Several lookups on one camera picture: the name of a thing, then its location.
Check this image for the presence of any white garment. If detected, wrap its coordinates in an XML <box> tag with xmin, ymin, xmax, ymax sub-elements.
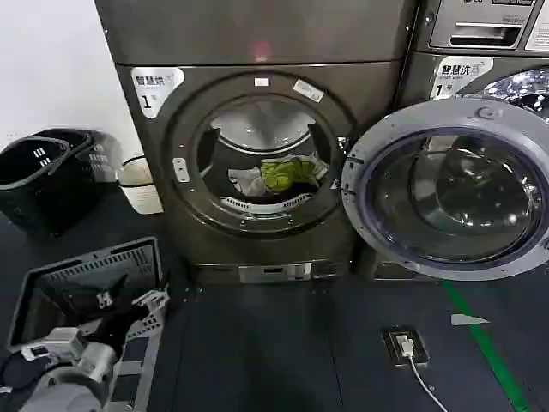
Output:
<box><xmin>226</xmin><ymin>166</ymin><xmax>268</xmax><ymax>197</ymax></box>

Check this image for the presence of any grey dryer with round opening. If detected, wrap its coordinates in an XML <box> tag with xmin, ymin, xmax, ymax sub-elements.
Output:
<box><xmin>94</xmin><ymin>0</ymin><xmax>419</xmax><ymax>287</ymax></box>

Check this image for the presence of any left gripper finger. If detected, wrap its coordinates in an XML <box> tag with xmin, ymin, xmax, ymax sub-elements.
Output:
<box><xmin>96</xmin><ymin>274</ymin><xmax>130</xmax><ymax>312</ymax></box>
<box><xmin>126</xmin><ymin>288</ymin><xmax>170</xmax><ymax>314</ymax></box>

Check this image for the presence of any floor power socket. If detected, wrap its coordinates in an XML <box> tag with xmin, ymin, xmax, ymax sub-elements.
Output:
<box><xmin>382</xmin><ymin>326</ymin><xmax>430</xmax><ymax>366</ymax></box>

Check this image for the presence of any black plastic laundry basket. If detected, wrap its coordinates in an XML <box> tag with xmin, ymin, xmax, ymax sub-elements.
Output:
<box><xmin>0</xmin><ymin>136</ymin><xmax>102</xmax><ymax>238</ymax></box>
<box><xmin>30</xmin><ymin>127</ymin><xmax>125</xmax><ymax>185</ymax></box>

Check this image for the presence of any green floor tape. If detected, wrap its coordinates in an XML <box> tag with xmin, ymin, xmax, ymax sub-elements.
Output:
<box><xmin>443</xmin><ymin>281</ymin><xmax>533</xmax><ymax>412</ymax></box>

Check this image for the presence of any white power cable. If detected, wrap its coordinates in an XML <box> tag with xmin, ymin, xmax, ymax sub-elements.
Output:
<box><xmin>405</xmin><ymin>354</ymin><xmax>449</xmax><ymax>412</ymax></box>

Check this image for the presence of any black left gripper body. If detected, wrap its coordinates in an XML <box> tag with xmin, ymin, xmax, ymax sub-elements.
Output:
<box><xmin>94</xmin><ymin>307</ymin><xmax>133</xmax><ymax>347</ymax></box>

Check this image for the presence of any round glass dryer door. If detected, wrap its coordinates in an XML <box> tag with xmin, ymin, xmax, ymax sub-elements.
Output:
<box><xmin>341</xmin><ymin>99</ymin><xmax>549</xmax><ymax>282</ymax></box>

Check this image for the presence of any grey slotted laundry basket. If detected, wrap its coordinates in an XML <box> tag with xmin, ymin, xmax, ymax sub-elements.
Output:
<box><xmin>6</xmin><ymin>235</ymin><xmax>169</xmax><ymax>412</ymax></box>

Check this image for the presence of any black garment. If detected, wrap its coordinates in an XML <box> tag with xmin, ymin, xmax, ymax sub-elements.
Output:
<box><xmin>40</xmin><ymin>276</ymin><xmax>104</xmax><ymax>321</ymax></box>

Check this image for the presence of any green garment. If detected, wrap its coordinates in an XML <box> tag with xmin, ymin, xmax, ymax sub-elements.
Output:
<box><xmin>260</xmin><ymin>159</ymin><xmax>321</xmax><ymax>193</ymax></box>

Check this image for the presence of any grey washing machine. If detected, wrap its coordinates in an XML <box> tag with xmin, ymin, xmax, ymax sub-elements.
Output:
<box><xmin>402</xmin><ymin>0</ymin><xmax>549</xmax><ymax>282</ymax></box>

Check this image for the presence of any white floor scrap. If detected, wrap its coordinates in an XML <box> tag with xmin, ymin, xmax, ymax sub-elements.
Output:
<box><xmin>449</xmin><ymin>312</ymin><xmax>492</xmax><ymax>326</ymax></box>

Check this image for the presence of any dark blue garment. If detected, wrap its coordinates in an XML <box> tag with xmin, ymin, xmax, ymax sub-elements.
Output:
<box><xmin>265</xmin><ymin>184</ymin><xmax>321</xmax><ymax>203</ymax></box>

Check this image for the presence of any white waste bin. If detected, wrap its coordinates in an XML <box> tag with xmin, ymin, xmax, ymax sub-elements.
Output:
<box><xmin>116</xmin><ymin>156</ymin><xmax>165</xmax><ymax>215</ymax></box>

